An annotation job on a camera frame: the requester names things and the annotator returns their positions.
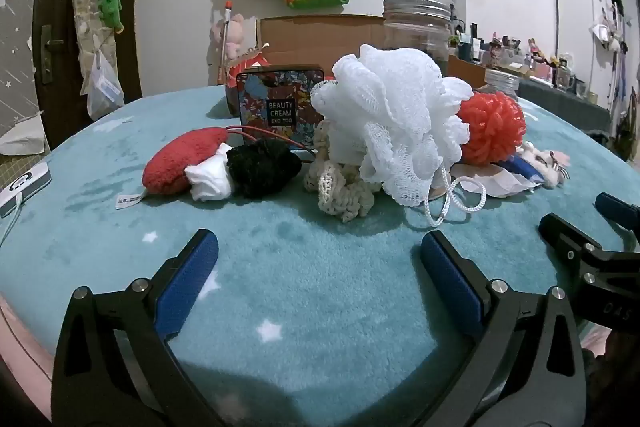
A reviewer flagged red cord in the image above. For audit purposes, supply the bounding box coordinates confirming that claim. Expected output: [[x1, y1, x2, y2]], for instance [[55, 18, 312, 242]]
[[224, 125, 321, 155]]

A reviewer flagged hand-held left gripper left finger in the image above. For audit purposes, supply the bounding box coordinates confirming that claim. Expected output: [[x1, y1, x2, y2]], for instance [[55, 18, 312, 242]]
[[51, 228, 236, 427]]

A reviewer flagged beige round powder puff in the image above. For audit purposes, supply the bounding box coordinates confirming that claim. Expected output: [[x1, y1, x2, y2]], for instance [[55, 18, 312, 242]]
[[429, 167, 458, 202]]

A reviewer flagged pink pig plush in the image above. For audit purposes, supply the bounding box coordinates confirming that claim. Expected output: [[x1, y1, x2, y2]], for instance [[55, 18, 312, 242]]
[[210, 13, 251, 60]]

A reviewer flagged floral tin box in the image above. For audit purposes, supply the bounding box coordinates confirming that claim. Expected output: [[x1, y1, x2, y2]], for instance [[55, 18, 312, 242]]
[[235, 66, 326, 145]]

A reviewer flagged white refrigerator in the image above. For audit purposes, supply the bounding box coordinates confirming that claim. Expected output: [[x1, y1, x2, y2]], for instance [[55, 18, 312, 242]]
[[550, 0, 626, 108]]

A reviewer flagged white mesh bath loofah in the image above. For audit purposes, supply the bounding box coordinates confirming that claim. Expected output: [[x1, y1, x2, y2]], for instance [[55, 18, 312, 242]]
[[310, 43, 488, 228]]

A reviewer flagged green plush toy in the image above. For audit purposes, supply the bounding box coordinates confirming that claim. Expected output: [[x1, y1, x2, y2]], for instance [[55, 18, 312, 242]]
[[96, 0, 125, 32]]

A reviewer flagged large glass jar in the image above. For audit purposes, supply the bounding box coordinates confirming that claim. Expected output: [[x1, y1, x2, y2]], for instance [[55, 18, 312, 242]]
[[382, 0, 453, 78]]

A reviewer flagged clear plastic bag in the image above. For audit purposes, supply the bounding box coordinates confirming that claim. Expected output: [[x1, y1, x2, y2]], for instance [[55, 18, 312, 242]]
[[86, 52, 126, 120]]

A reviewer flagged red oval sponge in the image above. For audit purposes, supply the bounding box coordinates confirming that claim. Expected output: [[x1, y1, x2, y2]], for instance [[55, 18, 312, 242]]
[[116, 128, 231, 210]]

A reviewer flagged white cloth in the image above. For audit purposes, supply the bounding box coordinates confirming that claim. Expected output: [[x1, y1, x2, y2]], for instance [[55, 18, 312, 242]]
[[185, 143, 236, 204]]

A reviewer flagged dark side table with clutter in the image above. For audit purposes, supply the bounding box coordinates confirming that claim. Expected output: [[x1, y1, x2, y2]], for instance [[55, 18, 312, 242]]
[[450, 19, 601, 100]]

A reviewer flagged cream crochet scrunchie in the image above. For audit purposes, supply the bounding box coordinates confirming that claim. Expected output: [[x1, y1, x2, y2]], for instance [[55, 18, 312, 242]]
[[303, 119, 383, 224]]

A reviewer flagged white device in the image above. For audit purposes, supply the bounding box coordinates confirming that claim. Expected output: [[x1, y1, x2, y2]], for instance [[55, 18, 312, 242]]
[[0, 161, 53, 219]]

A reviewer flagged cardboard box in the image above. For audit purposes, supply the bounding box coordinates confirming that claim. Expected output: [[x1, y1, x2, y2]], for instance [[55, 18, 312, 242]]
[[220, 14, 488, 115]]

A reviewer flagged stick with orange tip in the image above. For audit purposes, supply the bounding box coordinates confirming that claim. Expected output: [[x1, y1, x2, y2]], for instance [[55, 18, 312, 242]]
[[216, 0, 234, 84]]

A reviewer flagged small glass jar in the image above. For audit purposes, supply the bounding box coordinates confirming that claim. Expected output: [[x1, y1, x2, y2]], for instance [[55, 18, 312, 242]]
[[482, 68, 521, 100]]

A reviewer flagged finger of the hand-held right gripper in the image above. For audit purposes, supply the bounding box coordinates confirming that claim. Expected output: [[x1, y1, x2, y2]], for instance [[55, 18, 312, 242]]
[[595, 192, 640, 235], [538, 213, 608, 268]]

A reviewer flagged metal door handle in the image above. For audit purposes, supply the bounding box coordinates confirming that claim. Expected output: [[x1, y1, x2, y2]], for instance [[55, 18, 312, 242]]
[[39, 24, 67, 84]]

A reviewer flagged beige hanging organizer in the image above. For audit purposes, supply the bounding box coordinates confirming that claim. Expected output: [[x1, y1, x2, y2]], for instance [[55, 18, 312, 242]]
[[69, 0, 126, 108]]

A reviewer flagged white fluffy hair clip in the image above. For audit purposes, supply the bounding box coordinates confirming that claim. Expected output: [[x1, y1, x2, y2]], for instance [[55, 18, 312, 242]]
[[517, 142, 572, 188]]

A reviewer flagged white paper bag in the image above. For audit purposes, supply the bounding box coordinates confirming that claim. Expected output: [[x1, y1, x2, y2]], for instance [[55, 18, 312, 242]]
[[0, 109, 51, 156]]

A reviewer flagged red mesh bath loofah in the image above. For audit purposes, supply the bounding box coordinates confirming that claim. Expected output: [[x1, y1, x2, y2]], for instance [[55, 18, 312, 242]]
[[457, 91, 527, 168]]

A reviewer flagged desk with dark cloth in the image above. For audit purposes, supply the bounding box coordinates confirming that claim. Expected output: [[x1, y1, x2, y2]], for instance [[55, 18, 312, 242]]
[[517, 74, 621, 142]]

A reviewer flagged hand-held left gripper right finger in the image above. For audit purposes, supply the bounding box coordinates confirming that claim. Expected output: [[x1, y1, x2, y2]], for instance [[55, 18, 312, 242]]
[[420, 229, 587, 427]]

